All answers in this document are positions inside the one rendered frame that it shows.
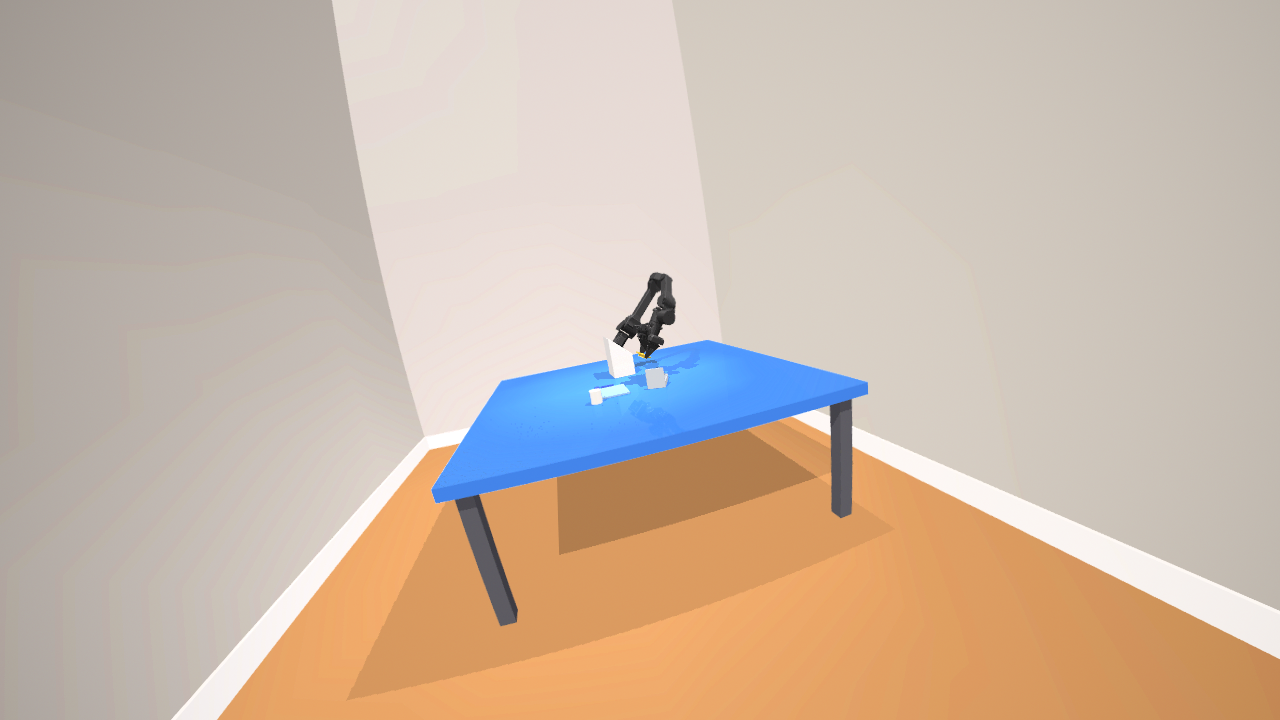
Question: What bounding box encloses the light blue square mat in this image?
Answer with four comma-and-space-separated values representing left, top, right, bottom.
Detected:
602, 384, 631, 400

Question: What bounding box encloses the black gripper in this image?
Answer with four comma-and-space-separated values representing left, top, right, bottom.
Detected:
637, 320, 664, 357

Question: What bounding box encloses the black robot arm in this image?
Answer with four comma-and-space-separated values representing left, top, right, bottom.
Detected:
611, 272, 676, 348

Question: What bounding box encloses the grey dish rack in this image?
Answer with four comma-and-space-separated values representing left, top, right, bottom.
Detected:
645, 366, 668, 389

